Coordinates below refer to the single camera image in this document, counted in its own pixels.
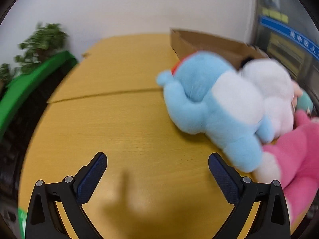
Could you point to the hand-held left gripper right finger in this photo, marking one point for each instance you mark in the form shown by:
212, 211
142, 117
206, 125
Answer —
224, 179

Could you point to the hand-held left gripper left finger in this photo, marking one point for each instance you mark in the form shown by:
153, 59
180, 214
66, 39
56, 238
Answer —
91, 179

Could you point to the pink plush toy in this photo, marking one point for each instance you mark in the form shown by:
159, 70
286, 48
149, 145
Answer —
294, 159

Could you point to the blue plush toy red collar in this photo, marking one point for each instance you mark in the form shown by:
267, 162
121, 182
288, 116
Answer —
199, 99

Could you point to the white panda plush toy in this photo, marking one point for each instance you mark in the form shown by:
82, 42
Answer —
271, 89

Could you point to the brown cardboard box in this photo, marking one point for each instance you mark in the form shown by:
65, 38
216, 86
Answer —
211, 42

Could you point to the pale pink and teal plush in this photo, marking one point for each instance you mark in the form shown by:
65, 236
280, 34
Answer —
305, 102

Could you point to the green planter box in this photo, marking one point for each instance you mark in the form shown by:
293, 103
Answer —
32, 79

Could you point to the glass door with posters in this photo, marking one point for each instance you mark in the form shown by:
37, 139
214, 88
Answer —
279, 42

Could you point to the green leafy plant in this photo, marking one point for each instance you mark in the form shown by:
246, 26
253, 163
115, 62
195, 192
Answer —
47, 37

